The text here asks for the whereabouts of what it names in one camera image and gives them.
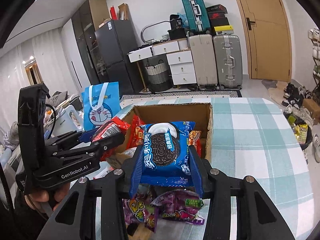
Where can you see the purple candy packet green label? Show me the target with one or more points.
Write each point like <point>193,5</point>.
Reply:
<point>180,210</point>

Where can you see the blue cookie packet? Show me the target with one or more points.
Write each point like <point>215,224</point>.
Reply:
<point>162,150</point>

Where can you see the red and black shoe box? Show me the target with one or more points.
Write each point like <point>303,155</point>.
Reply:
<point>218,16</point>

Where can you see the blue plastic bag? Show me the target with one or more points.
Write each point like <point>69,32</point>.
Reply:
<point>183,18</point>

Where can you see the plain black shoe box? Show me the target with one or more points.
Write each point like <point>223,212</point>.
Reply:
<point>220,23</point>

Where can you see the beige suitcase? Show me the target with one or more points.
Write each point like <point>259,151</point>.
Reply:
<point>202,60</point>

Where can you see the black bag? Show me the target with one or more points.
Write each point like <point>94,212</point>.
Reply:
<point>177,34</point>

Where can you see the red triangular snack packet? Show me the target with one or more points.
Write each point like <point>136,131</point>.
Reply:
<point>135,137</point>

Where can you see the black shoe box red stripe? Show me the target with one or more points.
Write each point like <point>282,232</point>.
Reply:
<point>217,8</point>

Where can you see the dark grey fridge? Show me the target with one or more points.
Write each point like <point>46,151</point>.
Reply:
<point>112,50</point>

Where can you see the open brown box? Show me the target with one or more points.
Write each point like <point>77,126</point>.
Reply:
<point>123,11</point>

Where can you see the black printed box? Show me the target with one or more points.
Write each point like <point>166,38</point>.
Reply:
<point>176,22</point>

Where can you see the white red-edged snack packet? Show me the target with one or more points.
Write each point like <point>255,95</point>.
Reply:
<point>105,172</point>

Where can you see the silver suitcase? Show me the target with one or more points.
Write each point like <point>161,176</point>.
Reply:
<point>227,60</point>

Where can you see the black waste bin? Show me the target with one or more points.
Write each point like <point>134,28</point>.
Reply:
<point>300,130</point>

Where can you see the pile of black white sneakers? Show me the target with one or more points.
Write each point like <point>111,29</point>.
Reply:
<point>295,97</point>

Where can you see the small brown cardboard box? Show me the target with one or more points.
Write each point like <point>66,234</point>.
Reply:
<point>312,110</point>

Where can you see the oval mirror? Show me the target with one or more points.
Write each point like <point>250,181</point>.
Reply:
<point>143,31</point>

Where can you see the person's left hand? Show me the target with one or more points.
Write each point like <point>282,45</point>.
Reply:
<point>37,196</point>

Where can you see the single white sneaker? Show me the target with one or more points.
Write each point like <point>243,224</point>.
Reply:
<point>317,147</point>

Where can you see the teal suitcase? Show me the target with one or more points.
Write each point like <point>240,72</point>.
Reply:
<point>195,11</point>

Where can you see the red barcode snack packet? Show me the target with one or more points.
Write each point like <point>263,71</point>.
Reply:
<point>110,128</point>

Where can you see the flat cardboard box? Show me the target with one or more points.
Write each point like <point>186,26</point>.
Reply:
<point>104,23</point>

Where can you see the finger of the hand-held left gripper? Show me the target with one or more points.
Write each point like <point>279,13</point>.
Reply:
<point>90,135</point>
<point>110,143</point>

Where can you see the tall brown cardboard box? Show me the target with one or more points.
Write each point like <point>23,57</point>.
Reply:
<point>98,8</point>

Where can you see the white curtain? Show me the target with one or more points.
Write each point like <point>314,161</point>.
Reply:
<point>50,62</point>

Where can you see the rows of assorted shoes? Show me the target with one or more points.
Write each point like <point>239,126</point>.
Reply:
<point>314,36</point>

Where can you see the grey clothing pile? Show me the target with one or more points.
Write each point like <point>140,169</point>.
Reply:
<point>65,100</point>

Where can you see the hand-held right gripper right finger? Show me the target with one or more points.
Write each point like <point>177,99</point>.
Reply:
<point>196,172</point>

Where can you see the white and red noodle packet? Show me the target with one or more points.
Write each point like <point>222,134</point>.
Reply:
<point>195,140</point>

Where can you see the white electric kettle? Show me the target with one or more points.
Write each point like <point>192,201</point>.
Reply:
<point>67,120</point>

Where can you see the checked tablecloth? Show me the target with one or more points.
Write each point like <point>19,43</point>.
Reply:
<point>250,142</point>

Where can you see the striped black white rug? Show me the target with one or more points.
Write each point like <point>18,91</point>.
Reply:
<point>180,94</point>

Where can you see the dark glass cabinet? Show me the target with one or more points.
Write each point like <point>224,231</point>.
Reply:
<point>85,42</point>

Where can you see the woven laundry basket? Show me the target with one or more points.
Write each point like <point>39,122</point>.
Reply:
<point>157,76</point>

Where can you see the white drawer desk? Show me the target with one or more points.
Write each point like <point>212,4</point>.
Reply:
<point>180,67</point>

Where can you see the blue cartoon tote bag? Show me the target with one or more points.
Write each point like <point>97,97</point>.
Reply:
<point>100,110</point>

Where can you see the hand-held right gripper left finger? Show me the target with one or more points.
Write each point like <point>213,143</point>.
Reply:
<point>136,172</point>

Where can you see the small grey door mat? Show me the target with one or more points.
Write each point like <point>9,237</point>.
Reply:
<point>275,88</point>

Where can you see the white black-print snack packet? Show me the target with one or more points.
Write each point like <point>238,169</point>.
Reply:
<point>127,152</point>

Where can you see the wooden door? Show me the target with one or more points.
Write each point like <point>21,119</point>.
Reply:
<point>265,30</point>

